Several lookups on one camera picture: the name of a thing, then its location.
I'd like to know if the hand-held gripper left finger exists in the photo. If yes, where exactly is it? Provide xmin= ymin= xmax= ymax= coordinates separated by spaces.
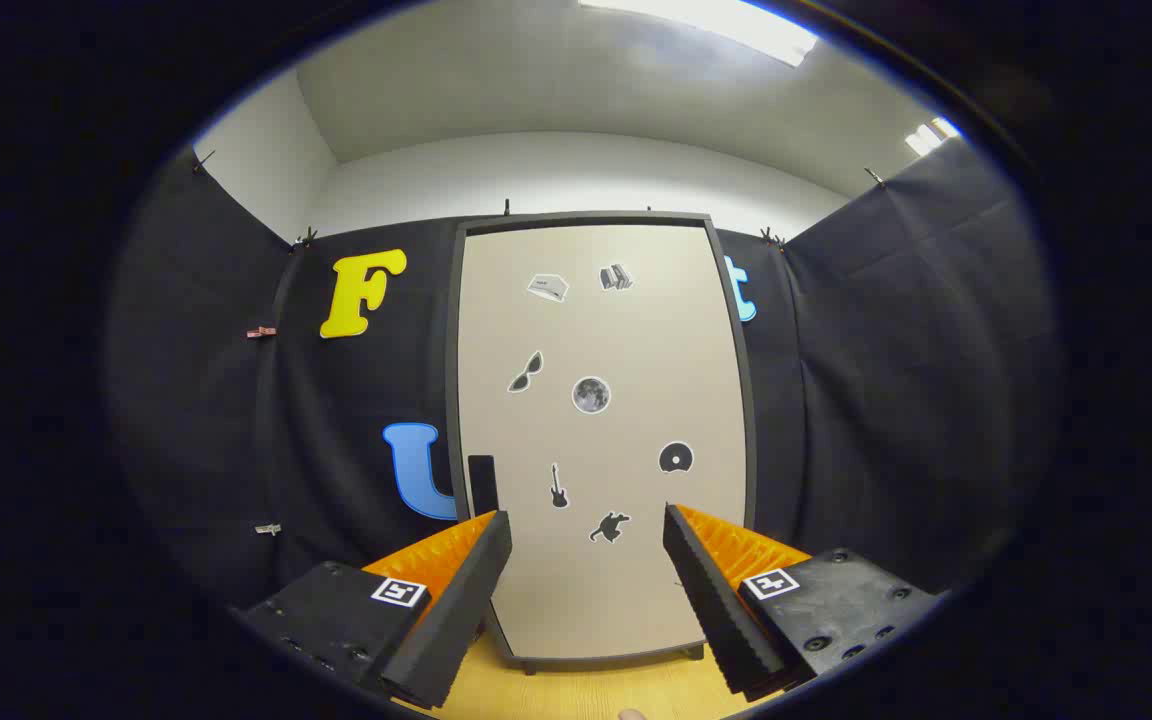
xmin=236 ymin=510 xmax=514 ymax=711

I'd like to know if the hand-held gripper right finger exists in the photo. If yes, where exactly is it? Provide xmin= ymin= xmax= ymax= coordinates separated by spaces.
xmin=663 ymin=503 xmax=942 ymax=701

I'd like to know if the black door handle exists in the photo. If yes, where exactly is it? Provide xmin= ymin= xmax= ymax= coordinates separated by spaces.
xmin=467 ymin=455 xmax=499 ymax=517

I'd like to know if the beige cabinet door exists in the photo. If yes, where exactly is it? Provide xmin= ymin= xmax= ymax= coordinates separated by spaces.
xmin=456 ymin=224 xmax=749 ymax=661

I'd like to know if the black backdrop cloth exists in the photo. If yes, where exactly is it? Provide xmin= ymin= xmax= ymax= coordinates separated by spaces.
xmin=106 ymin=135 xmax=1062 ymax=611

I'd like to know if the grey cabinet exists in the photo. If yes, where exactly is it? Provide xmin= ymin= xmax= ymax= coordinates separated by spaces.
xmin=444 ymin=212 xmax=759 ymax=673

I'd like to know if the small ceiling light panel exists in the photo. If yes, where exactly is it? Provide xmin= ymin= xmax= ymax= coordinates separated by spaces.
xmin=904 ymin=117 xmax=962 ymax=158

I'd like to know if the large ceiling light panel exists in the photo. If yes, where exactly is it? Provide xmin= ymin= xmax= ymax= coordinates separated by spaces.
xmin=581 ymin=0 xmax=822 ymax=68

